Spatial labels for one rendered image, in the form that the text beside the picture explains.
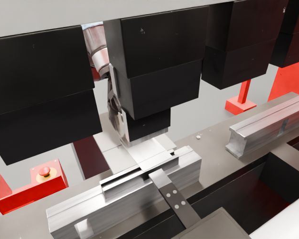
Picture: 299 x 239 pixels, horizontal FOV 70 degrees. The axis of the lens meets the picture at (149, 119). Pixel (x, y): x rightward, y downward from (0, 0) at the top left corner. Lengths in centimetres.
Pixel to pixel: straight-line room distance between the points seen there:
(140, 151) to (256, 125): 38
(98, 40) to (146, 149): 30
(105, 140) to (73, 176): 134
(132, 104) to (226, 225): 26
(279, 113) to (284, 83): 42
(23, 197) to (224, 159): 66
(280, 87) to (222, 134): 52
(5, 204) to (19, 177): 132
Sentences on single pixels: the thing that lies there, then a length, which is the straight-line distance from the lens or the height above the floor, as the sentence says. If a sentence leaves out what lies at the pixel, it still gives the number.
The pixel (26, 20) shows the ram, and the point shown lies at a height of 135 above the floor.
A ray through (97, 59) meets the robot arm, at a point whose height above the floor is 120.
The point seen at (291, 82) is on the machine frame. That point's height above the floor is 92.
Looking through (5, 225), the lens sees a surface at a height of 88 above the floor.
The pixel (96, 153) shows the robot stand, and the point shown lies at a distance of 145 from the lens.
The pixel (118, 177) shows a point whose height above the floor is 100.
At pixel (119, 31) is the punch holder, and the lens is 32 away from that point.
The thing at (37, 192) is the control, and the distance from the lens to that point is 82.
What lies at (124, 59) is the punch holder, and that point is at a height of 128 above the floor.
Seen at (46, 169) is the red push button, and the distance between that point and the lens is 88.
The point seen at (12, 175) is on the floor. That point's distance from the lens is 221.
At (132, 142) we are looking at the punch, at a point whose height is 109.
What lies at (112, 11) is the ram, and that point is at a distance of 30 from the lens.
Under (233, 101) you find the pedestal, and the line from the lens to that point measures 256.
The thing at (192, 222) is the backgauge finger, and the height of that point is 100.
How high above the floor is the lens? 139
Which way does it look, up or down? 36 degrees down
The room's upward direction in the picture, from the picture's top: 3 degrees counter-clockwise
